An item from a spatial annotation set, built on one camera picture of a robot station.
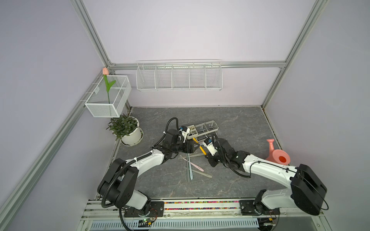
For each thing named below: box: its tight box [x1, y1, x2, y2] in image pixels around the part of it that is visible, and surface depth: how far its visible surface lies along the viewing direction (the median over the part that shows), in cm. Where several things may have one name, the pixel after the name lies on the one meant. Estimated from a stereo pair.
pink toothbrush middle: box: [182, 156, 205, 172], surface depth 89 cm
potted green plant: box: [105, 114, 143, 146], surface depth 89 cm
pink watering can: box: [265, 139, 291, 166], surface depth 82 cm
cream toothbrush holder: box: [186, 120, 219, 140], surface depth 98 cm
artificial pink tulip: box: [102, 66, 117, 104], surface depth 86 cm
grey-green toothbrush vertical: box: [186, 153, 191, 183], surface depth 88 cm
